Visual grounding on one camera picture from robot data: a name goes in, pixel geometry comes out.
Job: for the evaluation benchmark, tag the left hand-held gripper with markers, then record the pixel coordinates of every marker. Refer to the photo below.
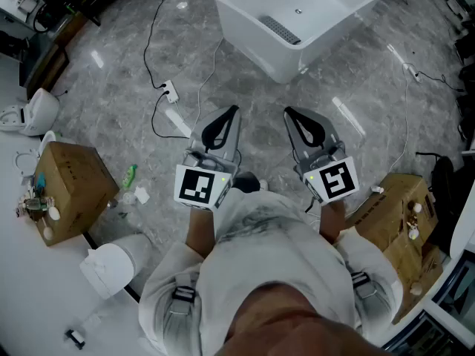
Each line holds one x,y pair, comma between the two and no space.
194,185

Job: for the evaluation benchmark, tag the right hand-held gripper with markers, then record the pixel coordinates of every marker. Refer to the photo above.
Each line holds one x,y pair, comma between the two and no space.
337,180

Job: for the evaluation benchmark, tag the grey perforated bath mat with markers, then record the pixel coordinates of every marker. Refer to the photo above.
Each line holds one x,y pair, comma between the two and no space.
280,30

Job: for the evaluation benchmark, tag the person's left forearm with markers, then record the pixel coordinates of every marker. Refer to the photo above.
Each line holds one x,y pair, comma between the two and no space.
200,232

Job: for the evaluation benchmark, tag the person's right forearm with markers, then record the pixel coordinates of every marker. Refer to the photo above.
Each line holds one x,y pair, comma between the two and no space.
332,221

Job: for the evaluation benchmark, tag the white bathtub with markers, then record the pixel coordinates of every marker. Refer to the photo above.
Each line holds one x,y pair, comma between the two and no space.
259,46

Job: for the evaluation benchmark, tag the person's black trousers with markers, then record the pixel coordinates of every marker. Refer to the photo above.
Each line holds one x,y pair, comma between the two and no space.
245,181

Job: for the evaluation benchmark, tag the white power strip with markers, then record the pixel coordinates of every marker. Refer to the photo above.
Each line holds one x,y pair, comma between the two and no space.
413,72
170,91

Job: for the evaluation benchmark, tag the small white bottle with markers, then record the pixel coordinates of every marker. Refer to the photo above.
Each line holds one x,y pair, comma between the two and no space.
377,189

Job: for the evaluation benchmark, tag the white crumpled tissue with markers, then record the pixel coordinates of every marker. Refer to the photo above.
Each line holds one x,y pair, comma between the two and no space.
141,195

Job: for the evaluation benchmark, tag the green bottle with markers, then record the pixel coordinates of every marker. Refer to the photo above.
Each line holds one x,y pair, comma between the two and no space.
130,176

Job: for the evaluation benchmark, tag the printed cardboard box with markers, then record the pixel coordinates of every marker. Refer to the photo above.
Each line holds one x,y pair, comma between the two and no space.
389,213

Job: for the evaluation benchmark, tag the person's white shirt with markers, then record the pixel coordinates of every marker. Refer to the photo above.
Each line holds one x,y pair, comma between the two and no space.
274,258

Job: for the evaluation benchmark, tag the plain cardboard box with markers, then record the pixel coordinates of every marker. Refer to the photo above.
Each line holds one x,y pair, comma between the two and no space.
81,191

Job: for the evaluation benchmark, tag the black backpack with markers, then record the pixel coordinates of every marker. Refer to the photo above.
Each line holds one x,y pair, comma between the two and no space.
443,198

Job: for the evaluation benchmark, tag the white toilet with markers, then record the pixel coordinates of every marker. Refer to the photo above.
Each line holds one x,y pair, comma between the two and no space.
111,265

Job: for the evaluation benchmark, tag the white bidet seat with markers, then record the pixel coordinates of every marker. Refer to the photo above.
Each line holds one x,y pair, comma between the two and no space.
35,113

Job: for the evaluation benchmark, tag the person's face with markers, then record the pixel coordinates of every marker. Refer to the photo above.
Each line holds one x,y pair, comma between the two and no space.
297,325

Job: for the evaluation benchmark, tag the white round lid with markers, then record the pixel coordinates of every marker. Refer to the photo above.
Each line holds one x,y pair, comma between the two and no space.
26,164

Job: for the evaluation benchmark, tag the cluster of small toiletry bottles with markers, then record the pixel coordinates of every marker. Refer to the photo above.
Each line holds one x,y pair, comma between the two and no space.
35,202

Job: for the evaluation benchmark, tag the small black white clip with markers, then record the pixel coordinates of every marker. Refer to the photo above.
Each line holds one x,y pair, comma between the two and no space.
75,338

